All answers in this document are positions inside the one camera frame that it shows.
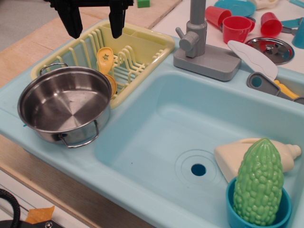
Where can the cream plastic object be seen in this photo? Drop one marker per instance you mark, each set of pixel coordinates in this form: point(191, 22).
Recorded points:
point(264, 4)

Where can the wooden board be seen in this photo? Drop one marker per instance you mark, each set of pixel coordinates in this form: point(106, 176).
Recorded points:
point(142, 17)

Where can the green bitter melon toy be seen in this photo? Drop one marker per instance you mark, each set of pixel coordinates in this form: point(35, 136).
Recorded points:
point(259, 183)

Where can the teal plastic utensil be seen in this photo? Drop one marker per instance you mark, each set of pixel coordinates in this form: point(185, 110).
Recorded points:
point(293, 23)

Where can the red plastic cup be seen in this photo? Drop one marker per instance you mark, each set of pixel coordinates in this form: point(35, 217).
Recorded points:
point(270, 25)
point(216, 15)
point(236, 28)

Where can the yellow plastic dish rack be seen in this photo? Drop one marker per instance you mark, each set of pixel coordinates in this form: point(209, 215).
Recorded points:
point(137, 52)

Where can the green plastic block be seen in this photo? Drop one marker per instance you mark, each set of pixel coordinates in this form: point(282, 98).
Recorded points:
point(143, 3)

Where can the blue plastic plate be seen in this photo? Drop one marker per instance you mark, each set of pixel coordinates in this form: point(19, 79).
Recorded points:
point(242, 8)

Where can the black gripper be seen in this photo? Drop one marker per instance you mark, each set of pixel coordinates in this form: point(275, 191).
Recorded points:
point(71, 19)

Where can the grey plastic utensil handle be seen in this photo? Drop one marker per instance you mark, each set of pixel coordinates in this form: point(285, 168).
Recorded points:
point(260, 82)

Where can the stainless steel pot lid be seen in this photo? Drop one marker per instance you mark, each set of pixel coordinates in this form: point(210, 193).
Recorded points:
point(278, 51)

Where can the orange tape piece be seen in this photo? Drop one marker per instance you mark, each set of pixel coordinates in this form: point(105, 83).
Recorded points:
point(39, 215)

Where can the red plastic cup right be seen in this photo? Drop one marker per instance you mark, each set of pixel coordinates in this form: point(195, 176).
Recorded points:
point(270, 25)

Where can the light blue toy sink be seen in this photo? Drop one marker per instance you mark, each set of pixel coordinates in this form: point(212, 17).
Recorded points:
point(153, 163)

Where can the white plastic knife blade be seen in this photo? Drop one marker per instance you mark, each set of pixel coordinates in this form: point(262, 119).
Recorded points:
point(256, 60)

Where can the red plastic cup left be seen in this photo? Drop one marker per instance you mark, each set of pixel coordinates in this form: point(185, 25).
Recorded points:
point(216, 15)

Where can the red plastic cup front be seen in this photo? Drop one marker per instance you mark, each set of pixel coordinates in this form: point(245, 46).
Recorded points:
point(236, 28)

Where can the teal plastic cup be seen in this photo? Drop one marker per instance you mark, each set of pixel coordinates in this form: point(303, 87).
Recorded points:
point(298, 40)

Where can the cream plastic detergent bottle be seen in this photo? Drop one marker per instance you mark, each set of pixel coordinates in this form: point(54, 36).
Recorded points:
point(229, 156)

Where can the orange plastic brush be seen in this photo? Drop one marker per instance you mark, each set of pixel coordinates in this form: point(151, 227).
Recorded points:
point(105, 60)

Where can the grey toy faucet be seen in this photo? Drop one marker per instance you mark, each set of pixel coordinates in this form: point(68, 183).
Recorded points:
point(196, 56)

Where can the yellow plastic utensil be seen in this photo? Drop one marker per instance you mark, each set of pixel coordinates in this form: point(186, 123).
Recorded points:
point(286, 90)

